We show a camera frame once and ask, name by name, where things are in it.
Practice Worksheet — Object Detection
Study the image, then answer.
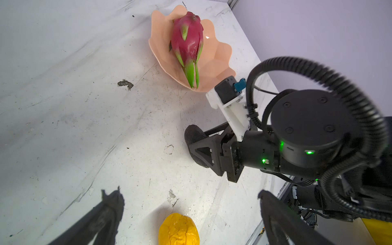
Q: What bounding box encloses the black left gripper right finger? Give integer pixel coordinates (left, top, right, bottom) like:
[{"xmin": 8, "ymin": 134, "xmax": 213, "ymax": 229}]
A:
[{"xmin": 258, "ymin": 190, "xmax": 332, "ymax": 245}]

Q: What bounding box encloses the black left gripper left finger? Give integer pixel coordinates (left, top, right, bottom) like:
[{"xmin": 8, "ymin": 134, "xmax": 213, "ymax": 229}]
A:
[{"xmin": 50, "ymin": 188, "xmax": 125, "ymax": 245}]

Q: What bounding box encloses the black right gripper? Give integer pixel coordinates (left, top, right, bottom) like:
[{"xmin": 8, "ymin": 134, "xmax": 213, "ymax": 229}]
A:
[{"xmin": 188, "ymin": 122, "xmax": 244, "ymax": 183}]

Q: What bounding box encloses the yellow pear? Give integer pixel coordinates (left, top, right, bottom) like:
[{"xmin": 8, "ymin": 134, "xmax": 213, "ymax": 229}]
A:
[{"xmin": 158, "ymin": 213, "xmax": 200, "ymax": 245}]

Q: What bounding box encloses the pink dragon fruit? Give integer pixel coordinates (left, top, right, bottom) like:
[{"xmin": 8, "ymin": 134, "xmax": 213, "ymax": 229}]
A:
[{"xmin": 169, "ymin": 12, "xmax": 204, "ymax": 89}]

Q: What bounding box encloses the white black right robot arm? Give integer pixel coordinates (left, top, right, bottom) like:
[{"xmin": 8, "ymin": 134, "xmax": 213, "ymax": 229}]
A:
[{"xmin": 184, "ymin": 57, "xmax": 392, "ymax": 222}]

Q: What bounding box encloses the peach scalloped fruit bowl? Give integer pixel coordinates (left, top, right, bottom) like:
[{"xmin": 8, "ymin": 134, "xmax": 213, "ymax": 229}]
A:
[{"xmin": 149, "ymin": 5, "xmax": 236, "ymax": 92}]

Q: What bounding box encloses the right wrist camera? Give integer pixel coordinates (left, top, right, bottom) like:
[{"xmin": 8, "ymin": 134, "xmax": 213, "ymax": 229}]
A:
[{"xmin": 206, "ymin": 76, "xmax": 250, "ymax": 142}]

